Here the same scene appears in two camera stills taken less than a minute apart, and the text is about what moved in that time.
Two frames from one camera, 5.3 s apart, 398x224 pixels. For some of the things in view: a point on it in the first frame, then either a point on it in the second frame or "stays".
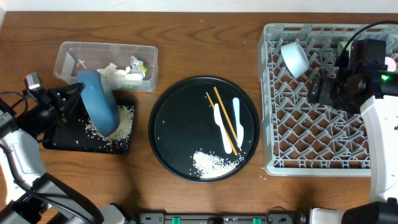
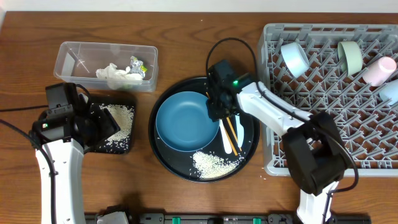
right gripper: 320,93 to 214,112
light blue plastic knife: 240,132 stays
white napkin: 118,78 stays
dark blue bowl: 101,102 to 183,122
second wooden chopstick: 224,127 stays
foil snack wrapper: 137,66 stays
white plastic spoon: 227,142 stays
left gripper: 46,103 to 110,126
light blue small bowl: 295,58 stays
